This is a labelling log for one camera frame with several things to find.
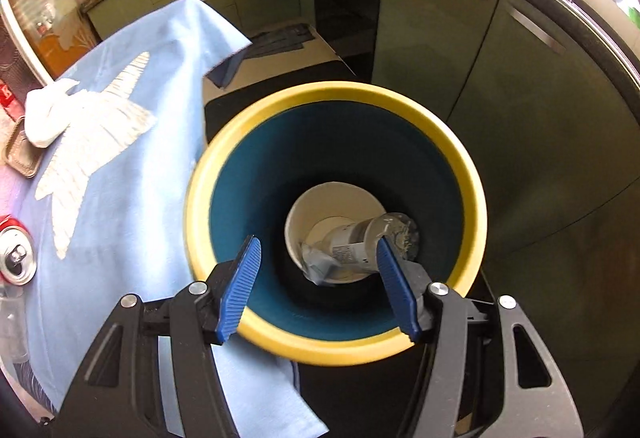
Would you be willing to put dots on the red soda can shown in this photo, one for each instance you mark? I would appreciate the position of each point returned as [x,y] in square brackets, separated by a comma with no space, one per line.
[15,253]

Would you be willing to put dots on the brown rectangular tray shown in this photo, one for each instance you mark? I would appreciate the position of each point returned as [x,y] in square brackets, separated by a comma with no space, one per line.
[20,153]

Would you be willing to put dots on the red box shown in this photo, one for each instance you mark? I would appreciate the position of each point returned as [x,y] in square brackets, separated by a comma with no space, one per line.
[6,98]

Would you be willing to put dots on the light blue printed tablecloth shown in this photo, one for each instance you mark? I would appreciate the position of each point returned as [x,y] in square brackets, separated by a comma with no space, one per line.
[150,218]

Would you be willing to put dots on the crumpled grey wrapper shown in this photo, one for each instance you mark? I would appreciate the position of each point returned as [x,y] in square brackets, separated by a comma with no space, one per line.
[317,263]

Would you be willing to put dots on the yellow-rimmed blue waste bin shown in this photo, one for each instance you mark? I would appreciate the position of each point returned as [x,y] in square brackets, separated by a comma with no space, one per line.
[250,168]

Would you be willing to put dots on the crumpled white tissue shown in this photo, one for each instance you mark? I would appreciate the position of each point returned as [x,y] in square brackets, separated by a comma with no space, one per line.
[47,118]

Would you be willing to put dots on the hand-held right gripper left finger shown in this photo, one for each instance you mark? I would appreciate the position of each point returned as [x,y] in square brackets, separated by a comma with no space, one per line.
[240,288]

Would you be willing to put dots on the white paper cup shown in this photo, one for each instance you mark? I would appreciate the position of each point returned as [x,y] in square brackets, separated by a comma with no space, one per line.
[320,208]

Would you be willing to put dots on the dark blue floor mat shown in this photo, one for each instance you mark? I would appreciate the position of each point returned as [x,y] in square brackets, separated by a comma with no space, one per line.
[285,41]

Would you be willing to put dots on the green sink cabinet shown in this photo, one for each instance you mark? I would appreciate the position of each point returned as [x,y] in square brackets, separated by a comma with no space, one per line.
[500,118]

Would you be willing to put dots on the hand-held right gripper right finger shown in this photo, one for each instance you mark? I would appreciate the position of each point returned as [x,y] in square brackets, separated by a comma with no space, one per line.
[395,288]

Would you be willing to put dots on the clear plastic bottle with label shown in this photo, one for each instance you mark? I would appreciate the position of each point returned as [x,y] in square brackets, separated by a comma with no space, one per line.
[360,238]

